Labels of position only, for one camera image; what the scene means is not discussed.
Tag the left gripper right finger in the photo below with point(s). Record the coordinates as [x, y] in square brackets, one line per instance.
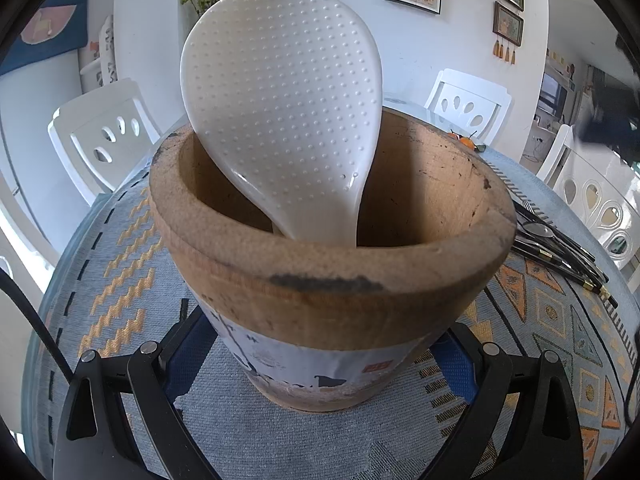
[543, 440]

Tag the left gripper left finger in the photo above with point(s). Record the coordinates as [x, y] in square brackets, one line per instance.
[119, 419]

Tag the bamboo utensil holder cup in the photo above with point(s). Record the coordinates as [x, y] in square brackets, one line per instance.
[320, 328]

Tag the white plastic rice paddle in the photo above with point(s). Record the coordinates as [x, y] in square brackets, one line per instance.
[286, 98]

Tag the small steel spoon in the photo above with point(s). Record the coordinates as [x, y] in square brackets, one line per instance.
[538, 239]

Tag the patterned blue table mat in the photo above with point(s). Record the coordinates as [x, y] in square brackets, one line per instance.
[117, 287]

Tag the black chopstick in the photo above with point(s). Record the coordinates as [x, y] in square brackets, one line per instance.
[535, 226]
[580, 263]
[555, 262]

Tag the white chair near left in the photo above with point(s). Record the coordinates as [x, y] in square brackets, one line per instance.
[28, 254]

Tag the white chair near right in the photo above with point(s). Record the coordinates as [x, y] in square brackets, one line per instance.
[601, 189]

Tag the orange mandarin near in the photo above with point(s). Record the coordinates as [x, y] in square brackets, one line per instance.
[468, 143]

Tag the white chair far right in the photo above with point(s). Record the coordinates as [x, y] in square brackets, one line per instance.
[475, 105]

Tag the framed picture lower right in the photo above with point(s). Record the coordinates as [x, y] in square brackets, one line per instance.
[508, 25]

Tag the wall television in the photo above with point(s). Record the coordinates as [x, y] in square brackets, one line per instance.
[552, 97]

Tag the blue wall hanging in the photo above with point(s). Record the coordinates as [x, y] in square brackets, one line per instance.
[58, 26]

